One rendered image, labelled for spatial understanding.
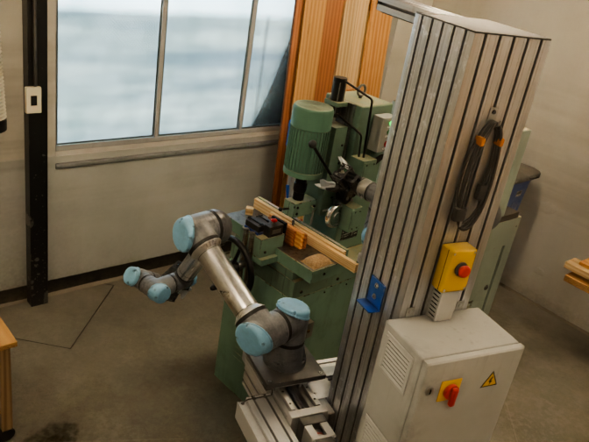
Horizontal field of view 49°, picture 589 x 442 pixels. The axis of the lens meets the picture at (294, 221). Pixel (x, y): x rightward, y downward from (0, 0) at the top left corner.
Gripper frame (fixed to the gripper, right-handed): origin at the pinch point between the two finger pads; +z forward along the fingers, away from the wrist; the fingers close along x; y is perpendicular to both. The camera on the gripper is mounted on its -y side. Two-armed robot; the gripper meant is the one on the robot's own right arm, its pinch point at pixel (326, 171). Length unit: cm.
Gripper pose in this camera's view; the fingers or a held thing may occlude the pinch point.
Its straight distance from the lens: 262.4
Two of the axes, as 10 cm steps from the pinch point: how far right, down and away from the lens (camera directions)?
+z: -6.7, -4.1, 6.2
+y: -3.8, -5.2, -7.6
